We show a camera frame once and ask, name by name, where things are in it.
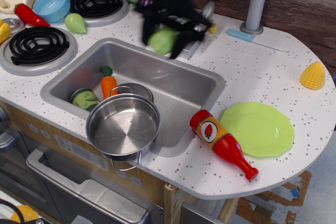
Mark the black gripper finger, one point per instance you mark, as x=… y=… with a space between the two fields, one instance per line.
x=149 y=28
x=183 y=39

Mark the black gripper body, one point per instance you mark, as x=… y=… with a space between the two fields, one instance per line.
x=161 y=10

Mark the green toy broccoli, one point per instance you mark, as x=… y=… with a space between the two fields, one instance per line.
x=163 y=40

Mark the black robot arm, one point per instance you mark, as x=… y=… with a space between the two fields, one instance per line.
x=183 y=21

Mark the stainless steel pot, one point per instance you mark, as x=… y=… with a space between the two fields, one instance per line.
x=123 y=127

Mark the purple toy onion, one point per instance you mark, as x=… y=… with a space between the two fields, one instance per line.
x=146 y=2

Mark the silver toy faucet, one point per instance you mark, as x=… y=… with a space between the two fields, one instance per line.
x=190 y=49

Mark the yellow toy cheese slice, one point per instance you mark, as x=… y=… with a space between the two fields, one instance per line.
x=213 y=29

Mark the silver sink basin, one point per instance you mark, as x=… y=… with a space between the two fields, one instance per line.
x=179 y=90

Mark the black middle stove burner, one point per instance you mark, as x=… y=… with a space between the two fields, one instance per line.
x=99 y=13

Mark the orange toy carrot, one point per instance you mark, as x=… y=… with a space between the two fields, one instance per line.
x=108 y=82

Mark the light green toy pear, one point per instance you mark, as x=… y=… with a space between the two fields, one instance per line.
x=75 y=23

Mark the grey vertical pole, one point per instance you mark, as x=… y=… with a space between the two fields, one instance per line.
x=253 y=25

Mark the red toy ketchup bottle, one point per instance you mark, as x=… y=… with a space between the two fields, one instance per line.
x=221 y=142

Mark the light blue plastic bowl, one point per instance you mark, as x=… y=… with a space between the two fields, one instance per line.
x=52 y=10

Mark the green toy peas can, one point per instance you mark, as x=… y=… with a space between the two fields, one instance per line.
x=84 y=98

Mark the black front stove burner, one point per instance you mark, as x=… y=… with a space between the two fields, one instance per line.
x=37 y=51

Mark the light green plastic plate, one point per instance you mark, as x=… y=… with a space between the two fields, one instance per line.
x=261 y=130

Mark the red toy chili pepper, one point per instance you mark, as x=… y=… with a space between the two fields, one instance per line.
x=27 y=15

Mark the yellow toy corn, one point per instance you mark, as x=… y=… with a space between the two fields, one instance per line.
x=313 y=76

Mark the yellow toy bell pepper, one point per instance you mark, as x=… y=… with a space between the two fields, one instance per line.
x=5 y=31

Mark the yellow toy on floor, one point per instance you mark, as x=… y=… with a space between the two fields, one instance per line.
x=27 y=213

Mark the blue handled toy knife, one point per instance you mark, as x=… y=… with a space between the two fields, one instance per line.
x=268 y=42

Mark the silver ring knob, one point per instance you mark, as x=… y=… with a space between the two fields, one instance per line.
x=15 y=24

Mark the silver oven door handle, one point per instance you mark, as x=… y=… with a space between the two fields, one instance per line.
x=84 y=197

